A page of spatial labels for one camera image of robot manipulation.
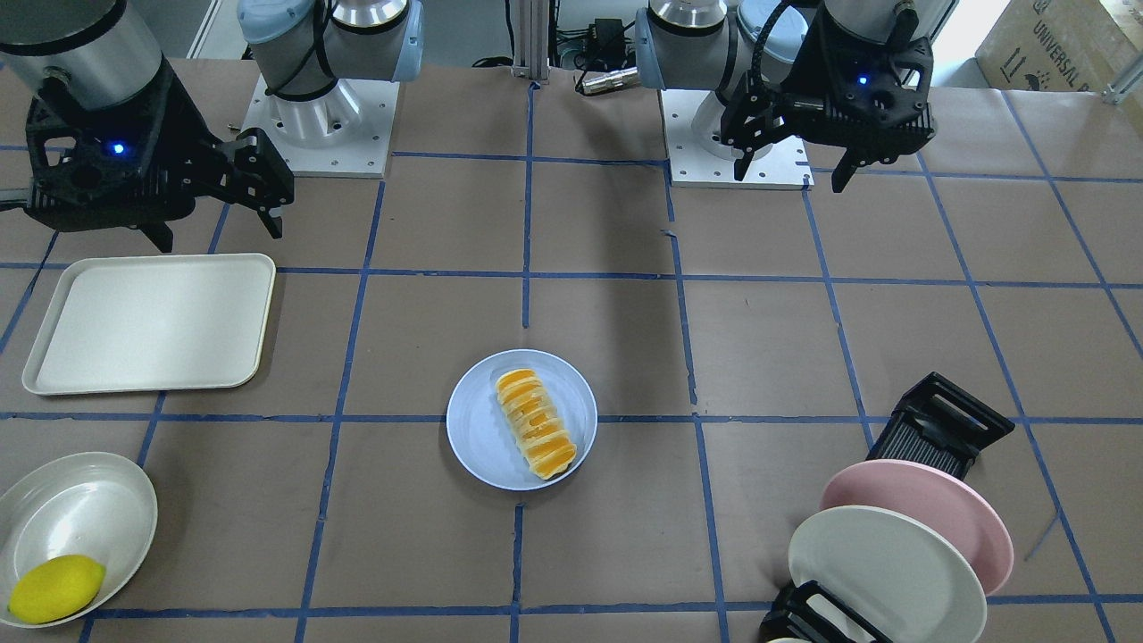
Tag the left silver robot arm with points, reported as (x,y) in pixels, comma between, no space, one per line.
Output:
(697,45)

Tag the black dish rack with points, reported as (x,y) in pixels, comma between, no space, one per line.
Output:
(935,423)

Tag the pink plate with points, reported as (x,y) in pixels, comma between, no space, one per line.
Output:
(947,505)

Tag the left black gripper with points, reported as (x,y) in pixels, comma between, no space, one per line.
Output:
(801,76)

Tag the aluminium frame post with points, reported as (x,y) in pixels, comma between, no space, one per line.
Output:
(532,28)

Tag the blue plate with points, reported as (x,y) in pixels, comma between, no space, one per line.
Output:
(480,434)

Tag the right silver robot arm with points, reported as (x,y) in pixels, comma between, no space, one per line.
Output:
(110,50)

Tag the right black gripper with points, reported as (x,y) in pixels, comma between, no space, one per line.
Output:
(184,125)

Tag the cream plate in rack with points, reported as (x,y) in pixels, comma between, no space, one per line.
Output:
(901,576)

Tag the cardboard box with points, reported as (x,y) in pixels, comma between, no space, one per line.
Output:
(1060,45)

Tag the cream plate with lemon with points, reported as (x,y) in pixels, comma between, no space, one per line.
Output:
(96,505)

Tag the white rectangular tray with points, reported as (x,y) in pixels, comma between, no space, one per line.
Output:
(151,323)

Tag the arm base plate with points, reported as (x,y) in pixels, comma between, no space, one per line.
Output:
(699,159)
(344,134)

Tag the yellow lemon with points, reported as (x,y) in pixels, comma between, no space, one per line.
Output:
(57,589)

